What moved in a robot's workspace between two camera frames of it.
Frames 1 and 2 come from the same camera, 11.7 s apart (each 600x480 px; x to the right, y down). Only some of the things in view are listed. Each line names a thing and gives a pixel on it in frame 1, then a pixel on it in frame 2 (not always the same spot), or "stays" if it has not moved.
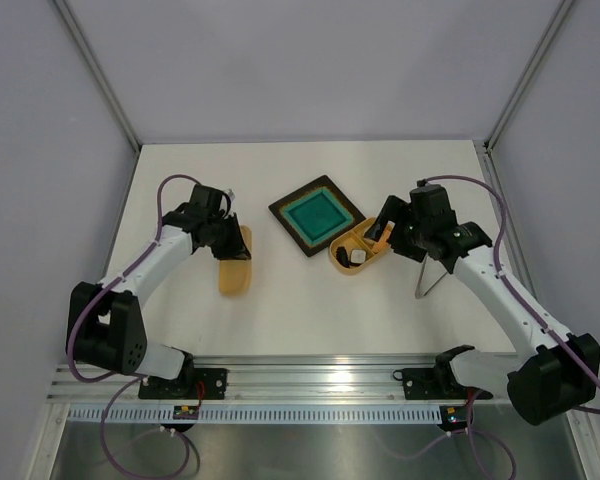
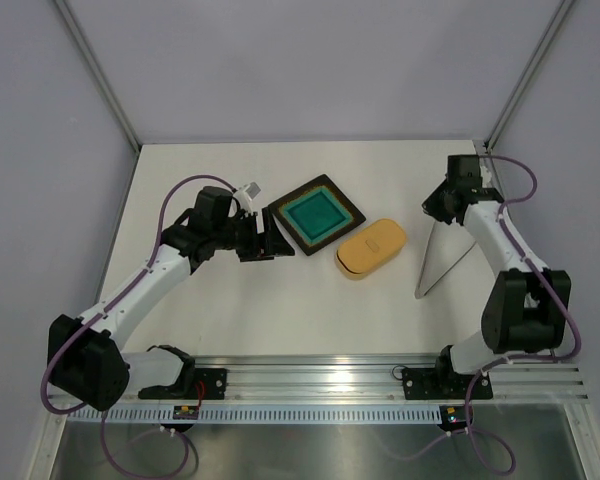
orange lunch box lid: x=235 y=275 → x=371 y=246
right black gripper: x=396 y=210 → x=430 y=206
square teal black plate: x=316 y=215 stays
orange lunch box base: x=353 y=240 → x=357 y=276
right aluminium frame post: x=529 y=71 stays
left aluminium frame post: x=94 y=63 stays
